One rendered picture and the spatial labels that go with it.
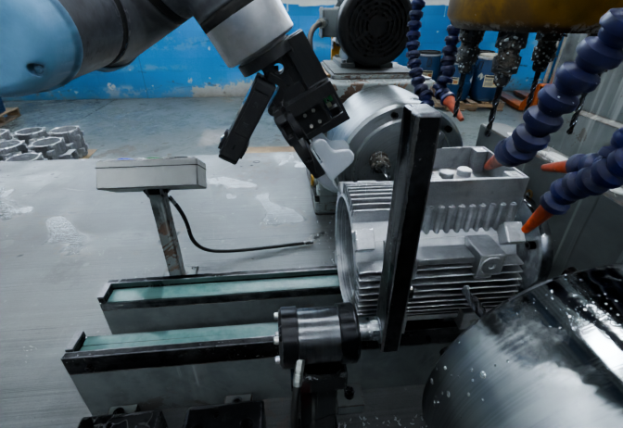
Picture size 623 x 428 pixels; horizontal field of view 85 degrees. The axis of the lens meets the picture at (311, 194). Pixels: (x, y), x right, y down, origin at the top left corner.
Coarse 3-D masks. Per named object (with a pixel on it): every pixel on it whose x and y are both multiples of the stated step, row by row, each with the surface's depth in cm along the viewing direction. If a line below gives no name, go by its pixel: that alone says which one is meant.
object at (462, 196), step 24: (456, 168) 48; (480, 168) 47; (504, 168) 42; (432, 192) 38; (456, 192) 39; (480, 192) 39; (504, 192) 39; (432, 216) 40; (456, 216) 40; (480, 216) 40; (504, 216) 41
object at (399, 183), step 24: (408, 120) 25; (432, 120) 24; (408, 144) 25; (432, 144) 25; (408, 168) 26; (432, 168) 26; (408, 192) 26; (408, 216) 27; (408, 240) 29; (384, 264) 33; (408, 264) 30; (384, 288) 33; (408, 288) 31; (384, 312) 34; (384, 336) 34
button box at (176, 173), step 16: (112, 160) 59; (128, 160) 59; (144, 160) 59; (160, 160) 59; (176, 160) 59; (192, 160) 60; (96, 176) 58; (112, 176) 58; (128, 176) 58; (144, 176) 59; (160, 176) 59; (176, 176) 59; (192, 176) 59
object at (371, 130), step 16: (352, 96) 74; (368, 96) 69; (384, 96) 66; (400, 96) 65; (416, 96) 68; (352, 112) 68; (368, 112) 63; (384, 112) 60; (400, 112) 61; (336, 128) 72; (352, 128) 63; (368, 128) 62; (384, 128) 61; (448, 128) 62; (352, 144) 63; (368, 144) 63; (384, 144) 63; (448, 144) 64; (368, 160) 64; (384, 160) 62; (352, 176) 66; (368, 176) 66; (384, 176) 66
